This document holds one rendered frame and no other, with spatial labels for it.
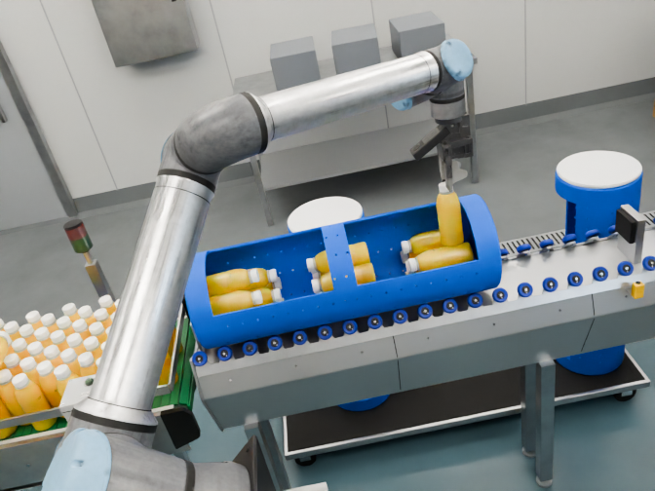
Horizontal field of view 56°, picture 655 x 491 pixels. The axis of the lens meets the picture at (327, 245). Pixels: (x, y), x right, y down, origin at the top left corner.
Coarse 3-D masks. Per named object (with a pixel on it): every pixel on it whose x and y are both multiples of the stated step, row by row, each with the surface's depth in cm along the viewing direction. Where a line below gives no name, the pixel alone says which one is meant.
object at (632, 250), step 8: (624, 208) 184; (632, 208) 183; (616, 216) 186; (624, 216) 181; (632, 216) 180; (640, 216) 179; (616, 224) 187; (624, 224) 182; (632, 224) 178; (640, 224) 178; (624, 232) 183; (632, 232) 180; (640, 232) 179; (624, 240) 188; (632, 240) 181; (640, 240) 181; (624, 248) 189; (632, 248) 184; (640, 248) 182; (632, 256) 185; (640, 256) 184
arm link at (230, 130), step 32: (384, 64) 126; (416, 64) 128; (448, 64) 130; (288, 96) 113; (320, 96) 116; (352, 96) 119; (384, 96) 124; (192, 128) 109; (224, 128) 107; (256, 128) 108; (288, 128) 114; (192, 160) 111; (224, 160) 110
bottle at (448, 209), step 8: (440, 192) 171; (448, 192) 169; (440, 200) 170; (448, 200) 169; (456, 200) 170; (440, 208) 171; (448, 208) 169; (456, 208) 170; (440, 216) 172; (448, 216) 170; (456, 216) 171; (440, 224) 174; (448, 224) 171; (456, 224) 172; (440, 232) 175; (448, 232) 173; (456, 232) 172; (448, 240) 174; (456, 240) 173
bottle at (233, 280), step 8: (224, 272) 178; (232, 272) 177; (240, 272) 177; (248, 272) 177; (208, 280) 176; (216, 280) 176; (224, 280) 176; (232, 280) 176; (240, 280) 176; (248, 280) 177; (208, 288) 176; (216, 288) 176; (224, 288) 176; (232, 288) 176; (240, 288) 177
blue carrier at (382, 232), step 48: (288, 240) 186; (336, 240) 170; (384, 240) 193; (480, 240) 167; (192, 288) 168; (288, 288) 194; (336, 288) 167; (384, 288) 168; (432, 288) 170; (480, 288) 175; (240, 336) 173
